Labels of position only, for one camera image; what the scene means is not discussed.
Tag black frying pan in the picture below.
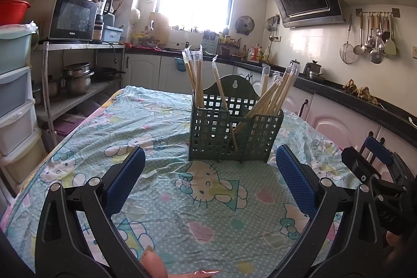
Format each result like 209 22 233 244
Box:
89 67 126 81

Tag metal shelf rack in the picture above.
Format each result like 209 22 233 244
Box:
34 42 126 148

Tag green plastic utensil holder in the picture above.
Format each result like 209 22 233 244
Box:
188 74 285 164

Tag teal knife organizer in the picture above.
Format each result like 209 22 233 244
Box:
203 32 219 54

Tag ginger root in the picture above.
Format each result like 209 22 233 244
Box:
342 79 382 106

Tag wire mesh strainer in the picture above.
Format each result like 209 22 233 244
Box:
340 16 355 64

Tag small round wall fan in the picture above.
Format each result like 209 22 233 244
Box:
235 16 255 36

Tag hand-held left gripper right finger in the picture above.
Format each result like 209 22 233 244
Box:
270 144 391 278

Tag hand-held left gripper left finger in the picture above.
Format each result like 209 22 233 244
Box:
35 146 154 278

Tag cartoon printed tablecloth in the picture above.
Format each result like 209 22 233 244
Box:
0 85 362 278

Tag person's left hand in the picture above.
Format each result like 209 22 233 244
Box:
140 250 222 278

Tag purple lidded storage box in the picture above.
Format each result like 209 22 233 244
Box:
52 113 86 138

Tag red plastic bucket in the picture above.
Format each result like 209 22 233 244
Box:
0 0 31 26

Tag black microwave oven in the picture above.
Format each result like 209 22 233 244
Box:
48 0 99 43

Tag black blender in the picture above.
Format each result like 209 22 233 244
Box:
93 0 114 43

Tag stacked steel pots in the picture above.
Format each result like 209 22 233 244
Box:
62 62 95 95

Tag wooden cutting board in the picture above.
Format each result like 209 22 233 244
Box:
149 12 170 44

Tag metal utensil rail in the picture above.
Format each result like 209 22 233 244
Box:
355 8 401 18

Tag steel ladle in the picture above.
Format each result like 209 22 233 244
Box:
353 14 366 55

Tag black kitchen countertop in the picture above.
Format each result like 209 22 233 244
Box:
125 47 417 135

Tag hanging utensils beside hood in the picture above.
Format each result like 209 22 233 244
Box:
265 15 281 41

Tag person's right hand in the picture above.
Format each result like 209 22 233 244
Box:
385 231 406 248

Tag white base cabinets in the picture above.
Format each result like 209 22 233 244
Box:
124 53 417 174

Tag bundle of chopsticks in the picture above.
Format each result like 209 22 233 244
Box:
182 44 300 151

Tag steel lidded pot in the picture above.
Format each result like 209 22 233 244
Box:
303 60 326 81

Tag pastel plastic drawer tower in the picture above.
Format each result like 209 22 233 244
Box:
0 24 46 184

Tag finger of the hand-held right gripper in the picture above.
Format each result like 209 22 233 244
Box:
342 146 404 199
364 136 408 182

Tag steel mug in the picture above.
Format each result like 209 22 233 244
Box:
46 76 60 98

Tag blue plastic box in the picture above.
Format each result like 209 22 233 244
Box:
103 26 124 43

